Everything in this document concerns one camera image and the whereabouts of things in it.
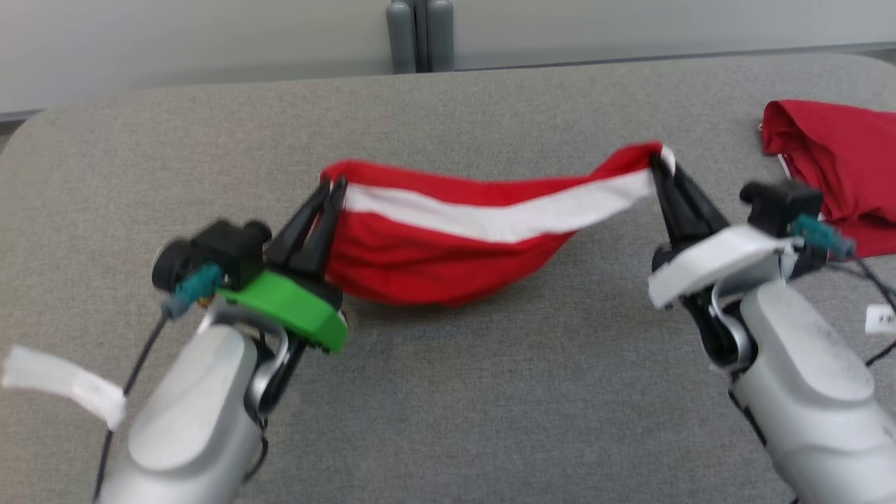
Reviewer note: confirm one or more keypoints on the grey fabric sofa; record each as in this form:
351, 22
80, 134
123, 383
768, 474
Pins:
490, 406

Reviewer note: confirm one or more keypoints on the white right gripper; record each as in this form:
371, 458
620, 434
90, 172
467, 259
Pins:
721, 262

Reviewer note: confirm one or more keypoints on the grey partition post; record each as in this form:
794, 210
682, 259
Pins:
437, 35

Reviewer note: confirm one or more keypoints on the red basketball jersey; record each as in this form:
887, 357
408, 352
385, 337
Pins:
847, 161

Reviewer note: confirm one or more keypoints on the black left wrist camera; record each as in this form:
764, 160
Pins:
234, 252

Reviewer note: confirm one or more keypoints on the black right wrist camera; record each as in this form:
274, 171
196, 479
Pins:
780, 206

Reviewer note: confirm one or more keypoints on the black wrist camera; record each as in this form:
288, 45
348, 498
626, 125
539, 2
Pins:
234, 252
780, 206

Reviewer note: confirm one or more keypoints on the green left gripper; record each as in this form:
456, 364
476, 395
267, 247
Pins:
294, 308

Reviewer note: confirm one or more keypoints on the red shorts with white trim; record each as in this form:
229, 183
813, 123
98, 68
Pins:
434, 259

